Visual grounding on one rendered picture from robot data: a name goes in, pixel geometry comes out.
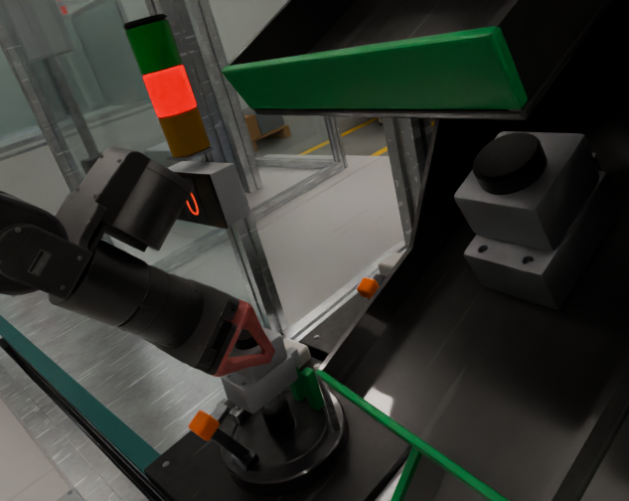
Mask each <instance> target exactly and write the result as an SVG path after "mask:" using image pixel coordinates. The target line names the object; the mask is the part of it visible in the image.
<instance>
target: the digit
mask: <svg viewBox="0 0 629 501"><path fill-rule="evenodd" d="M183 179H185V180H186V181H187V182H188V183H189V184H190V185H191V186H192V187H193V191H192V193H191V195H190V196H189V198H188V200H187V202H186V204H185V205H184V209H185V212H186V215H187V217H188V219H191V220H196V221H201V222H208V221H207V218H206V215H205V213H204V210H203V207H202V204H201V202H200V199H199V196H198V194H197V191H196V188H195V185H194V183H193V180H192V178H183Z"/></svg>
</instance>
